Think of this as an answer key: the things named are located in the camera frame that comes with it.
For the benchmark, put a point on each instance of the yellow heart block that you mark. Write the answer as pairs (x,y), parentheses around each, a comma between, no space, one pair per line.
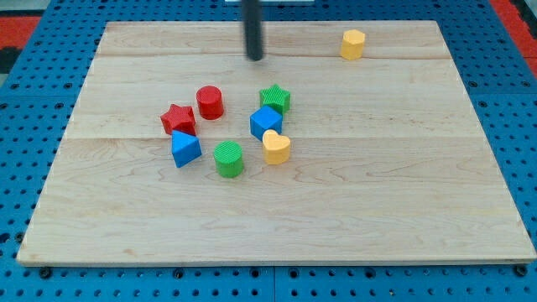
(276,147)

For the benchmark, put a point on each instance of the green cylinder block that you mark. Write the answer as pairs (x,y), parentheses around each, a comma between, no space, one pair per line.
(228,159)

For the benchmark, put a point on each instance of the yellow hexagon block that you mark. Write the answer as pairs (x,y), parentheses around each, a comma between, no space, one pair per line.
(352,44)

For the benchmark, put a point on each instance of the blue cube block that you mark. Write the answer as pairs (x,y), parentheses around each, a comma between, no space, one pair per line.
(265,118)

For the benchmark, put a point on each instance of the light wooden board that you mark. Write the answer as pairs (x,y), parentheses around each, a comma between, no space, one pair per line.
(388,163)

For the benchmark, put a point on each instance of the red star block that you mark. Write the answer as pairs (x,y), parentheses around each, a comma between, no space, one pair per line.
(179,119)

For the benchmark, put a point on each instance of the red cylinder block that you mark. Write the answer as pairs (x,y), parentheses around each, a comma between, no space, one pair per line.
(210,103)

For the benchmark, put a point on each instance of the green star block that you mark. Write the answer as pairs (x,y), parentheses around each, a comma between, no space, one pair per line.
(276,98)

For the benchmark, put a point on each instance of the blue triangle block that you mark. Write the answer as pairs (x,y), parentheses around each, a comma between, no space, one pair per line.
(184,148)

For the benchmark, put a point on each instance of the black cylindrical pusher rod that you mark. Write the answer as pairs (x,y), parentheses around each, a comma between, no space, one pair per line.
(253,29)

